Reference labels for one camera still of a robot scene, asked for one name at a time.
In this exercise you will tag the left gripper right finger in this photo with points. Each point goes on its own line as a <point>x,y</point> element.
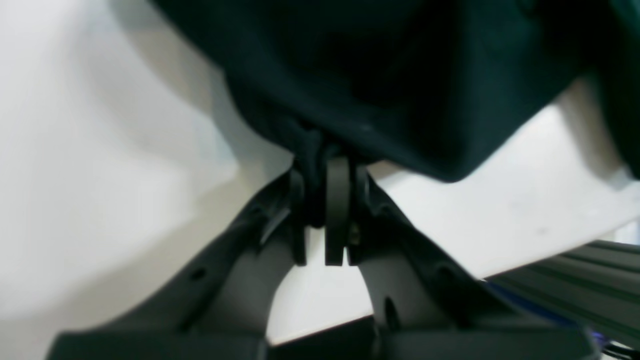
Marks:
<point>426,306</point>

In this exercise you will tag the black T-shirt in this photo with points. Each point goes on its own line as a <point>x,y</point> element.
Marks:
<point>436,86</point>

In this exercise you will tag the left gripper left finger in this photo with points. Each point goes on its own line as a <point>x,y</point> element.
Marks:
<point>218,306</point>

